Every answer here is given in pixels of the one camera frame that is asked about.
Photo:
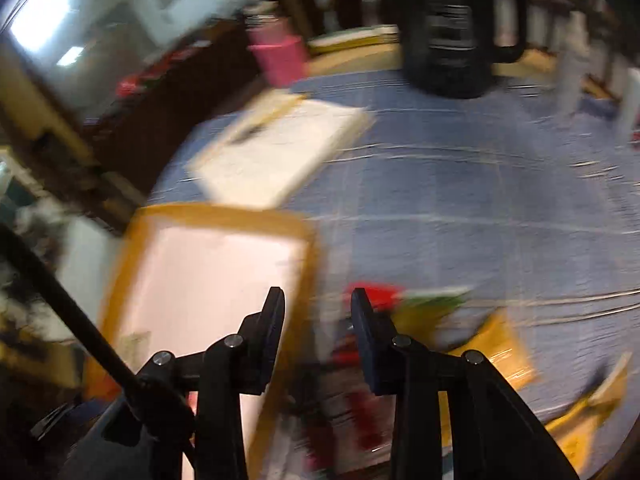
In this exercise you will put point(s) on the white box with gold rim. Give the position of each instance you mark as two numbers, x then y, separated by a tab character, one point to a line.
200	280

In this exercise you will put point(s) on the yellow black pen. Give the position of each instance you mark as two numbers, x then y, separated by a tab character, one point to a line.
250	130

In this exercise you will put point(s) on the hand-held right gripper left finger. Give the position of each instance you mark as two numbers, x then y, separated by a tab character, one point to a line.
274	331

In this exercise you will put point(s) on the red black snack packet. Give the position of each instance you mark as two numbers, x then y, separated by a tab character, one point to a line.
385	297

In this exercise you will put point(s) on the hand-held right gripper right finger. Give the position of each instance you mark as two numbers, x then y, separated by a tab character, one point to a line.
362	340

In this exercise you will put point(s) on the large gold snack packet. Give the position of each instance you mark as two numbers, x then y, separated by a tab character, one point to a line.
495	355

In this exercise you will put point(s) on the green white snack packet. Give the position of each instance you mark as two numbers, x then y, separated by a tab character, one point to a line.
435	302

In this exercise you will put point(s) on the wooden glass display cabinet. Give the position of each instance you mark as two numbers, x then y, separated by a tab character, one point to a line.
175	110

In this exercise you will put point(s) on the white notepad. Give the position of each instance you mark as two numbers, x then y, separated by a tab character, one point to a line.
285	155

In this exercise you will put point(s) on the dark red gold-script packet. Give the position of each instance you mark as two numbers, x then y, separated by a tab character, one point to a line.
365	410

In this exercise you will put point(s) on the bottle with pink sleeve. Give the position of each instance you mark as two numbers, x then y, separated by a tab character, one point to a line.
280	57

